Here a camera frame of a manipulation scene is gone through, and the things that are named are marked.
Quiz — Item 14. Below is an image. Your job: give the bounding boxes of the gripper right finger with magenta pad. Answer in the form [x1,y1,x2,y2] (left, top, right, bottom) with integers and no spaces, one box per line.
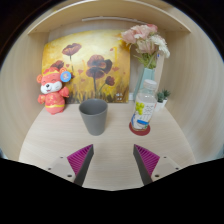
[133,143,183,186]

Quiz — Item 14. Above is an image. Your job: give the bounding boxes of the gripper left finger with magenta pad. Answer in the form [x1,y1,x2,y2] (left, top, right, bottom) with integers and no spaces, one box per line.
[46,143,95,187]

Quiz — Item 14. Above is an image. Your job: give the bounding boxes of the clear plastic water bottle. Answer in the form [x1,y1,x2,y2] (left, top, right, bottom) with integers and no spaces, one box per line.
[131,79,157,130]

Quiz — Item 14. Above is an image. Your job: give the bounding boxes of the dark red round coaster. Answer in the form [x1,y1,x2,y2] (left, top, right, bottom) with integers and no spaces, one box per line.
[129,122,150,136]

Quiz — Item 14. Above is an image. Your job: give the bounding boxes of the grey plastic cup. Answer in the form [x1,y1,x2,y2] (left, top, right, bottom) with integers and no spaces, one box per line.
[79,99,108,136]

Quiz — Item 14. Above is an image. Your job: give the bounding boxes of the small potted plant white pot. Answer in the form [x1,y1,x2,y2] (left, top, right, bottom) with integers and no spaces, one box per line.
[155,92,164,112]

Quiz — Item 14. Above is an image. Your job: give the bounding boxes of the red plush mouse toy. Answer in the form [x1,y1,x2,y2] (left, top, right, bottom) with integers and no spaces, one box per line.
[37,67,71,115]

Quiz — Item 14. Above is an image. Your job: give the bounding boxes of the teal ceramic vase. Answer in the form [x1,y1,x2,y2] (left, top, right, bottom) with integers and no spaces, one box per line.
[133,68,155,99]

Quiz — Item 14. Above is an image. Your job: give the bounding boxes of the poppy flower painting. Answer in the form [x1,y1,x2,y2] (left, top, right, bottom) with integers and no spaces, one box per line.
[42,29,130,104]

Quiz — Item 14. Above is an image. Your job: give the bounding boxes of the pink white flower bouquet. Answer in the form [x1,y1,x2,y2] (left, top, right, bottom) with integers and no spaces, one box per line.
[121,24,170,69]

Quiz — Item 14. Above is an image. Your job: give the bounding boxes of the led light strip under shelf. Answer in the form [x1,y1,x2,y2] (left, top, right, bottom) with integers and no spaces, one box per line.
[81,16,147,24]

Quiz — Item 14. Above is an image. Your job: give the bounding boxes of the wooden wall shelf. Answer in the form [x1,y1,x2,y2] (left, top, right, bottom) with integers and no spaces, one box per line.
[29,0,190,34]

